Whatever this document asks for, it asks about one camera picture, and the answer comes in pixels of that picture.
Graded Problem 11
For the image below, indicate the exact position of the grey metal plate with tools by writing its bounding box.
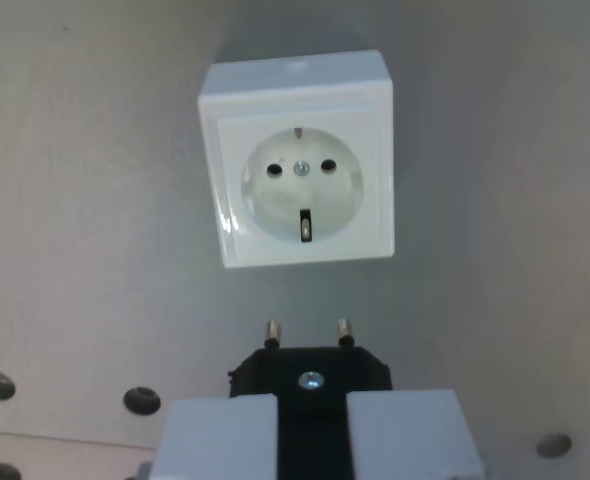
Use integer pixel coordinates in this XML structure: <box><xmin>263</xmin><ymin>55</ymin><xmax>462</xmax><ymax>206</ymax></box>
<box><xmin>0</xmin><ymin>429</ymin><xmax>162</xmax><ymax>480</ymax></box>

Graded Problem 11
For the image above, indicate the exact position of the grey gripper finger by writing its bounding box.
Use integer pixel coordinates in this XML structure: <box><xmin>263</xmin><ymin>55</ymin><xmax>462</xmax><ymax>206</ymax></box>
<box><xmin>149</xmin><ymin>395</ymin><xmax>279</xmax><ymax>480</ymax></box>
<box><xmin>346</xmin><ymin>390</ymin><xmax>487</xmax><ymax>480</ymax></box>

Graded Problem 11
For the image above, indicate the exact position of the white wall socket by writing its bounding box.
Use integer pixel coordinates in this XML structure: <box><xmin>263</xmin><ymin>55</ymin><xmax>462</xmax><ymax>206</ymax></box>
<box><xmin>197</xmin><ymin>49</ymin><xmax>397</xmax><ymax>272</ymax></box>

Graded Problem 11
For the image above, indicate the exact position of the black two-pin power plug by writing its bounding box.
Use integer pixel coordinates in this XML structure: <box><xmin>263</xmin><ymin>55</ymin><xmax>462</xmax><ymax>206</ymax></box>
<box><xmin>227</xmin><ymin>317</ymin><xmax>394</xmax><ymax>480</ymax></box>

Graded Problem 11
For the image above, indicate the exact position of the grey metal plate with socket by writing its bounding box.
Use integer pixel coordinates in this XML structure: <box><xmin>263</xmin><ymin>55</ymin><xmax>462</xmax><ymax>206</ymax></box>
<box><xmin>0</xmin><ymin>0</ymin><xmax>590</xmax><ymax>480</ymax></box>

